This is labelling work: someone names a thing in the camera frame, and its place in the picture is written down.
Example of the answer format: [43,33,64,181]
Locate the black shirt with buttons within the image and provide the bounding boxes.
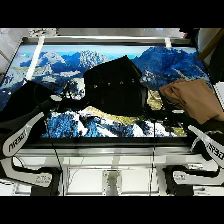
[82,54,150,118]

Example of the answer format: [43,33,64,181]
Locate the silver frame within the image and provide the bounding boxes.
[1,34,214,197]

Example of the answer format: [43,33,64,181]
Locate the tan garment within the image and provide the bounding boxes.
[158,78,224,125]

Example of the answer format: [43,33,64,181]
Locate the black cable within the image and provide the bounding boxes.
[32,83,65,178]
[148,118,158,197]

